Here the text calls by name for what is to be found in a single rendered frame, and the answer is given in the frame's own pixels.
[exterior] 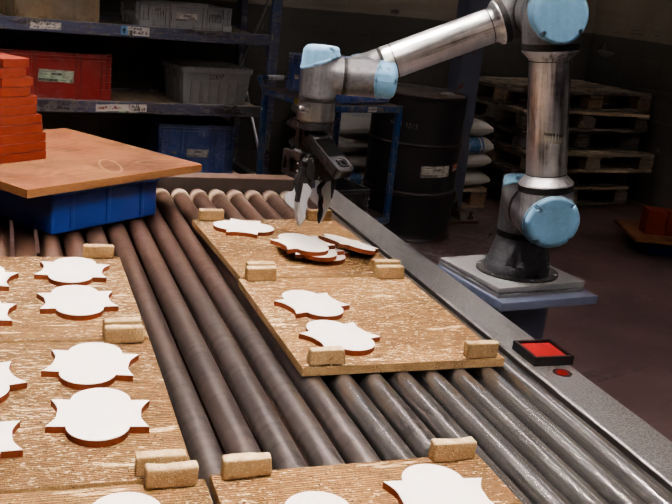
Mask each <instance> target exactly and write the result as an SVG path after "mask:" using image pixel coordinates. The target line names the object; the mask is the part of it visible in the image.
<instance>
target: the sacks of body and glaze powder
mask: <svg viewBox="0 0 672 504"><path fill-rule="evenodd" d="M297 109H298V105H296V104H293V105H291V110H292V111H293V112H295V113H296V114H297ZM292 119H296V120H299V119H298V118H297V116H295V117H292V118H291V119H289V120H287V125H288V126H289V127H291V128H292V129H293V130H295V131H296V127H294V126H292ZM370 122H371V113H341V122H340V132H339V141H338V148H339V149H340V150H341V152H342V153H343V154H344V155H345V157H346V158H347V159H348V161H349V162H350V163H351V164H352V166H353V167H354V170H353V171H352V173H351V175H350V177H349V178H345V179H348V180H350V181H353V182H355V183H358V184H360V185H363V181H362V178H363V177H364V175H365V166H366V157H367V148H368V139H369V136H368V135H367V133H368V132H369V131H370ZM331 123H332V129H331V131H324V132H323V133H327V134H328V135H329V136H330V138H331V139H332V136H333V126H334V121H333V122H331ZM492 132H494V128H493V127H492V126H490V125H489V124H488V123H486V122H484V121H481V120H479V119H476V118H474V120H473V124H472V128H471V131H470V147H469V154H468V162H467V169H466V176H465V182H464V189H463V192H465V193H464V196H463V200H462V203H461V208H484V203H485V198H486V191H487V188H485V187H483V186H481V185H482V184H485V183H488V182H490V178H489V177H488V176H486V175H485V174H484V173H482V172H481V171H479V170H477V169H476V168H479V167H483V166H485V165H487V164H489V163H491V159H490V158H489V157H488V156H487V155H486V154H484V153H486V152H488V151H490V150H492V149H493V148H494V145H493V144H492V143H491V142H490V140H489V139H487V138H486V137H484V136H485V135H488V134H490V133H492ZM289 144H291V145H292V146H293V145H295V136H294V137H292V138H291V139H289Z"/></svg>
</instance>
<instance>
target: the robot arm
mask: <svg viewBox="0 0 672 504"><path fill-rule="evenodd" d="M588 19H589V8H588V4H587V1H586V0H493V1H490V3H489V5H488V7H487V8H485V9H482V10H480V11H477V12H474V13H471V14H469V15H466V16H463V17H460V18H458V19H455V20H452V21H449V22H447V23H444V24H441V25H438V26H436V27H433V28H430V29H427V30H425V31H422V32H419V33H416V34H414V35H411V36H408V37H405V38H403V39H400V40H397V41H394V42H392V43H389V44H386V45H383V46H381V47H378V48H376V49H373V50H370V51H367V52H364V53H356V54H353V55H351V56H350V57H348V58H347V57H341V54H340V49H339V48H338V47H336V46H331V45H323V44H308V45H306V46H305V47H304V49H303V54H302V62H301V66H300V69H301V73H300V85H299V97H298V109H297V118H298V119H299V120H296V119H292V126H294V127H296V134H295V145H293V146H290V147H289V148H283V159H282V171H281V172H282V173H285V174H287V176H289V177H292V178H294V189H293V191H291V192H288V193H286V195H285V202H286V203H287V204H288V205H289V206H290V207H291V208H293V209H294V212H295V219H296V222H297V225H299V226H301V225H302V223H303V222H304V220H305V219H306V210H307V207H308V206H307V201H308V198H309V197H310V199H311V201H313V202H314V203H315V204H316V205H317V206H318V208H319V209H318V213H317V220H318V223H321V222H322V220H323V218H324V216H325V214H326V212H327V210H328V207H329V205H330V201H331V199H332V197H333V193H334V189H335V185H336V179H341V178H349V177H350V175H351V173H352V171H353V170H354V167H353V166H352V164H351V163H350V162H349V161H348V159H347V158H346V157H345V155H344V154H343V153H342V152H341V150H340V149H339V148H338V147H337V145H336V144H335V143H334V141H333V140H332V139H331V138H330V136H329V135H328V134H327V133H323V132H324V131H331V129H332V123H331V122H333V121H334V111H335V99H336V94H339V95H347V96H358V97H370V98H376V99H380V98H383V99H390V98H392V97H393V96H394V95H395V92H396V88H397V80H398V78H399V77H402V76H405V75H407V74H410V73H413V72H416V71H418V70H421V69H424V68H427V67H429V66H432V65H435V64H438V63H441V62H443V61H446V60H449V59H452V58H454V57H457V56H460V55H463V54H465V53H468V52H471V51H474V50H477V49H479V48H482V47H485V46H488V45H490V44H493V43H496V42H499V43H501V44H507V43H510V42H513V41H516V40H522V46H521V52H522V53H523V54H524V55H525V56H526V57H527V58H528V60H529V66H528V103H527V140H526V174H523V173H508V174H506V175H505V176H504V179H503V185H502V186H501V189H502V191H501V199H500V207H499V215H498V223H497V230H496V236H495V239H494V241H493V243H492V245H491V248H490V250H489V253H488V254H487V255H486V258H485V264H484V267H485V268H486V269H488V270H489V271H491V272H493V273H496V274H499V275H503V276H507V277H513V278H520V279H540V278H545V277H548V276H549V275H550V269H551V264H550V261H549V254H548V248H555V247H559V246H561V245H564V244H565V243H567V242H568V241H569V240H570V239H571V238H572V237H573V236H574V235H575V233H576V232H577V230H578V227H579V223H580V215H579V211H578V208H577V206H576V205H575V203H574V202H573V200H574V182H573V180H572V179H571V178H570V177H569V176H568V175H567V163H568V138H569V113H570V87H571V62H572V58H573V57H574V56H575V55H576V54H577V53H578V52H579V51H580V35H581V34H582V33H583V31H584V30H585V28H586V26H587V23H588ZM285 156H287V166H286V168H284V161H285ZM314 180H315V189H313V190H312V189H311V188H310V186H309V185H308V184H307V183H308V182H309V183H313V181H314Z"/></svg>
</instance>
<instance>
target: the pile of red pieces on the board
mask: <svg viewBox="0 0 672 504"><path fill-rule="evenodd" d="M22 67H29V58H24V57H19V56H15V55H10V54H5V53H1V52H0V164H3V163H12V162H20V161H29V160H38V159H46V142H45V140H46V133H45V132H43V124H42V114H38V113H37V106H36V105H37V96H34V95H30V87H28V86H33V77H28V76H26V68H22Z"/></svg>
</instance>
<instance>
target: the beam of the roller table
mask: <svg viewBox="0 0 672 504"><path fill-rule="evenodd" d="M328 209H330V210H332V213H333V214H334V215H336V216H337V217H338V218H339V219H340V220H342V221H343V222H344V223H345V224H346V225H348V226H349V227H350V228H351V229H352V230H354V231H355V232H356V233H357V234H359V235H360V236H361V237H362V238H363V239H365V240H366V241H367V242H368V243H369V244H371V245H372V246H373V247H375V248H378V249H379V250H378V251H379V252H380V253H382V254H383V255H384V256H385V257H386V258H388V259H399V260H400V265H402V266H403V267H404V268H405V269H404V272H405V273H406V274H407V275H408V276H409V277H411V278H412V279H413V280H414V281H415V282H417V283H418V284H419V285H420V286H421V287H423V288H424V289H425V290H426V291H428V292H429V293H430V294H431V295H432V296H434V297H435V298H436V299H437V300H438V301H440V302H441V303H442V304H443V305H444V306H446V307H447V308H448V309H449V310H451V311H452V312H453V313H454V314H455V315H457V316H458V317H459V318H460V319H461V320H463V321H464V322H465V323H466V324H467V325H469V326H470V327H471V328H472V329H474V330H475V331H476V332H477V333H478V334H480V335H481V336H482V337H483V338H484V339H486V340H497V341H498V343H499V347H498V350H499V351H500V352H501V353H503V354H504V355H505V356H506V357H507V358H509V359H510V360H511V361H512V362H513V363H515V364H516V365H517V366H518V367H520V368H521V369H522V370H523V371H524V372H526V373H527V374H528V375H529V376H530V377H532V378H533V379H534V380H535V381H536V382H538V383H539V384H540V385H541V386H543V387H544V388H545V389H546V390H547V391H549V392H550V393H551V394H552V395H553V396H555V397H556V398H557V399H558V400H559V401H561V402H562V403H563V404H564V405H566V406H567V407H568V408H569V409H570V410H572V411H573V412H574V413H575V414H576V415H578V416H579V417H580V418H581V419H582V420H584V421H585V422H586V423H587V424H589V425H590V426H591V427H592V428H593V429H595V430H596V431H597V432H598V433H599V434H601V435H602V436H603V437H604V438H605V439H607V440H608V441H609V442H610V443H612V444H613V445H614V446H615V447H616V448H618V449H619V450H620V451H621V452H622V453H624V454H625V455H626V456H627V457H628V458H630V459H631V460H632V461H633V462H635V463H636V464H637V465H638V466H639V467H641V468H642V469H643V470H644V471H645V472H647V473H648V474H649V475H650V476H651V477H653V478H654V479H655V480H656V481H658V482H659V483H660V484H661V485H662V486H664V487H665V488H666V489H667V490H668V491H670V492H671V493H672V442H671V441H670V440H669V439H667V438H666V437H665V436H663V435H662V434H661V433H659V432H658V431H657V430H655V429H654V428H653V427H651V426H650V425H649V424H647V423H646V422H645V421H643V420H642V419H641V418H639V417H638V416H637V415H635V414H634V413H633V412H631V411H630V410H629V409H627V408H626V407H625V406H623V405H622V404H621V403H619V402H618V401H617V400H615V399H614V398H613V397H611V396H610V395H609V394H607V393H606V392H605V391H603V390H602V389H601V388H599V387H598V386H597V385H595V384H594V383H593V382H591V381H590V380H589V379H587V378H586V377H585V376H583V375H582V374H581V373H579V372H578V371H577V370H575V369H574V368H573V367H571V366H570V365H560V366H539V367H534V366H533V365H531V364H530V363H529V362H528V361H526V360H525V359H524V358H523V357H521V356H520V355H519V354H518V353H516V352H515V351H514V350H513V349H512V346H513V341H514V340H535V339H534V338H533V337H531V336H530V335H529V334H527V333H526V332H525V331H523V330H522V329H521V328H519V327H518V326H517V325H515V324H514V323H513V322H511V321H510V320H509V319H507V318H506V317H505V316H503V315H502V314H501V313H499V312H498V311H497V310H495V309H494V308H493V307H491V306H490V305H489V304H487V303H486V302H485V301H483V300H482V299H481V298H479V297H478V296H477V295H475V294H474V293H473V292H471V291H470V290H469V289H467V288H466V287H465V286H463V285H462V284H460V283H459V282H458V281H456V280H455V279H454V278H452V277H451V276H450V275H448V274H447V273H446V272H444V271H443V270H442V269H440V268H439V267H438V266H436V265H435V264H434V263H432V262H431V261H430V260H428V259H427V258H426V257H424V256H423V255H422V254H420V253H419V252H418V251H416V250H415V249H414V248H412V247H411V246H410V245H408V244H407V243H406V242H404V241H403V240H402V239H400V238H399V237H398V236H396V235H395V234H394V233H392V232H391V231H390V230H388V229H387V228H386V227H384V226H383V225H382V224H380V223H379V222H378V221H376V220H375V219H374V218H372V217H371V216H370V215H368V214H367V213H366V212H364V211H363V210H362V209H360V208H359V207H358V206H356V205H355V204H354V203H352V202H351V201H350V200H348V199H347V198H346V197H344V196H343V195H342V194H340V193H339V192H338V191H336V190H335V189H334V193H333V197H332V199H331V201H330V205H329V207H328ZM553 369H565V370H568V371H570V372H571V373H572V376H570V377H563V376H559V375H556V374H554V373H553Z"/></svg>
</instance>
